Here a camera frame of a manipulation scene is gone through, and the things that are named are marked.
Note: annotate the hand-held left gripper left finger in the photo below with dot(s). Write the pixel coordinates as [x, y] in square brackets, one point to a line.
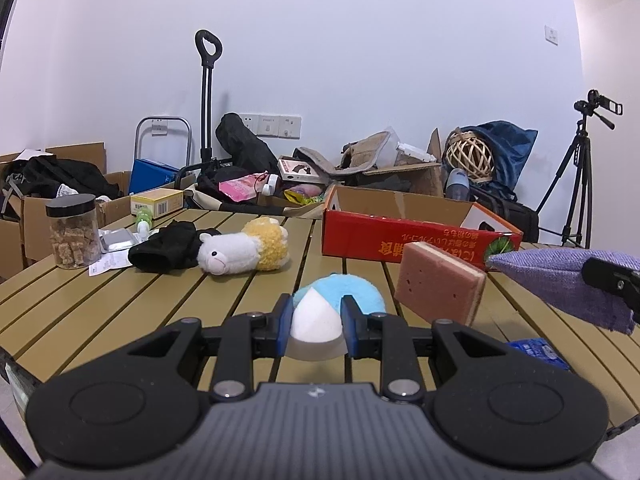
[285, 325]

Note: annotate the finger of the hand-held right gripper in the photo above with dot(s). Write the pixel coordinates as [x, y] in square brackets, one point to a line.
[612, 277]

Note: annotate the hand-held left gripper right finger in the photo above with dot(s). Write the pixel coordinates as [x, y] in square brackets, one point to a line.
[349, 325]

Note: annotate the white foam block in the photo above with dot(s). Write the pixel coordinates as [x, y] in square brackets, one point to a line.
[315, 330]

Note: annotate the purple woven cloth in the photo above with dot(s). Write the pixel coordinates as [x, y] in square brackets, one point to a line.
[545, 275]

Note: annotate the blue round fuzzy pad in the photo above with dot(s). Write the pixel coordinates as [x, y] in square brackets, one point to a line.
[350, 287]

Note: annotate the red cardboard box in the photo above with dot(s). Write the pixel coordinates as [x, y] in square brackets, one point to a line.
[370, 240]

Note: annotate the sheep plush toy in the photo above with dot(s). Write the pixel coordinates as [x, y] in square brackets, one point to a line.
[230, 252]

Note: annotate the pink sponge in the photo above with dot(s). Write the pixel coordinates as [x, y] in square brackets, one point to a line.
[435, 280]

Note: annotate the blue plastic packet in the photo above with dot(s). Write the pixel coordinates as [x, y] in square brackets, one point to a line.
[535, 349]

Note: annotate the black case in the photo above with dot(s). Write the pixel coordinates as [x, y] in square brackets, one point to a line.
[520, 215]

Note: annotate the black tripod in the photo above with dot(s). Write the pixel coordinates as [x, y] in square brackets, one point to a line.
[580, 160]

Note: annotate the yellow snack packet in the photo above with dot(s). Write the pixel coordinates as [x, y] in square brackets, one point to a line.
[297, 195]

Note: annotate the folding slatted camping table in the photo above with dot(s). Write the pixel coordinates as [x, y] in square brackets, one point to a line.
[150, 310]

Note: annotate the black cloth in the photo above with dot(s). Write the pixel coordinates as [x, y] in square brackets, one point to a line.
[165, 250]

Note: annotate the pink packet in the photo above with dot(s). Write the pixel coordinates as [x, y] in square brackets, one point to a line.
[240, 187]

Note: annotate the white box with picture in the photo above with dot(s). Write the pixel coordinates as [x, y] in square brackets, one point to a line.
[300, 170]

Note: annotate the dark blue bag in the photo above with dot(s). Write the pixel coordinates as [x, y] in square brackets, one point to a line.
[515, 150]

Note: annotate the torn cardboard box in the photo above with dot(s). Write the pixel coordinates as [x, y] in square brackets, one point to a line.
[420, 180]

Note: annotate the beige padded mat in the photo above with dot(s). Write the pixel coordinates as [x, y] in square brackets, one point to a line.
[320, 160]

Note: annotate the small green white bottle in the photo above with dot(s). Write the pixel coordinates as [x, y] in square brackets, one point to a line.
[143, 225]

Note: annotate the yellow green carton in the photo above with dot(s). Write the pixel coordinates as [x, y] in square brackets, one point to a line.
[155, 205]

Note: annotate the light blue bottle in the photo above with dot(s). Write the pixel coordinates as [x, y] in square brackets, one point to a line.
[457, 185]

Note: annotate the black rolled bag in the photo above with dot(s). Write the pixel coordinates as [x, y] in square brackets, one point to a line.
[245, 145]

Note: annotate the silver blister pack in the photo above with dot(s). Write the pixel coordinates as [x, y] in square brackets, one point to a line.
[117, 241]

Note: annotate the wicker ball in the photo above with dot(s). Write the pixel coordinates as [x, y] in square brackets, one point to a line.
[470, 155]

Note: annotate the white paper sheet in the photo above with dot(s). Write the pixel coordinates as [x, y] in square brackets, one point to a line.
[107, 262]

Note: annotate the blue box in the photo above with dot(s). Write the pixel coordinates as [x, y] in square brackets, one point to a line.
[150, 177]

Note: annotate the brown cardboard box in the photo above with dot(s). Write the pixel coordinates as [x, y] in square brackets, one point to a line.
[115, 210]

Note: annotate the clear jar with brown cubes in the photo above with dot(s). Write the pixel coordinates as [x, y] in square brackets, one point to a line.
[75, 240]

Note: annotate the black folding wagon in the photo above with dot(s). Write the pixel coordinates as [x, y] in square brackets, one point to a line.
[206, 110]

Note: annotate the black backpack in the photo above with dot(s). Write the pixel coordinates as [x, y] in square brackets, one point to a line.
[60, 175]

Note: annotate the large open cardboard box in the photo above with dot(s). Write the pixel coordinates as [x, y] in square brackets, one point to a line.
[10, 245]

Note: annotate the wide wall socket plate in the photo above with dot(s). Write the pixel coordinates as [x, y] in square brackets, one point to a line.
[280, 125]

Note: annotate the white folding cart frame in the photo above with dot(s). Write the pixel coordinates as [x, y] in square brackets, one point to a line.
[187, 132]

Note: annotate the small wall socket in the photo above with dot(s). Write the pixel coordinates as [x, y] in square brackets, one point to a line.
[159, 128]

